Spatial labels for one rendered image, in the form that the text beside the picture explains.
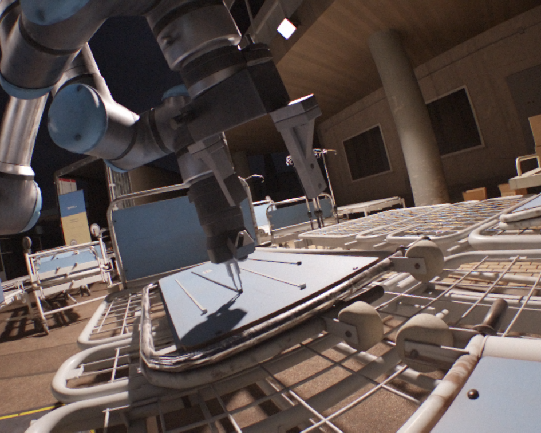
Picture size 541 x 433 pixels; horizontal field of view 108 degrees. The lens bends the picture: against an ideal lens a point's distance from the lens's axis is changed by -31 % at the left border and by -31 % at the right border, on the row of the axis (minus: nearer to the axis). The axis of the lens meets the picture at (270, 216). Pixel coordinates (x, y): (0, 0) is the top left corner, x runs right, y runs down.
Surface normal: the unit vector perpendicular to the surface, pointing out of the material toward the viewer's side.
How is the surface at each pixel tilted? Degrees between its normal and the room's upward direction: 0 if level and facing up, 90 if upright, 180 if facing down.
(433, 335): 58
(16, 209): 116
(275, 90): 97
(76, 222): 90
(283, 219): 90
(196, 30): 110
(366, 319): 51
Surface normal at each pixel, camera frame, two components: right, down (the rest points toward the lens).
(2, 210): 0.98, 0.15
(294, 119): -0.57, 0.55
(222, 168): 0.72, -0.04
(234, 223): 0.49, 0.04
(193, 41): -0.07, 0.43
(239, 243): 0.09, -0.77
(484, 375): -0.23, -0.97
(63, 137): -0.04, 0.13
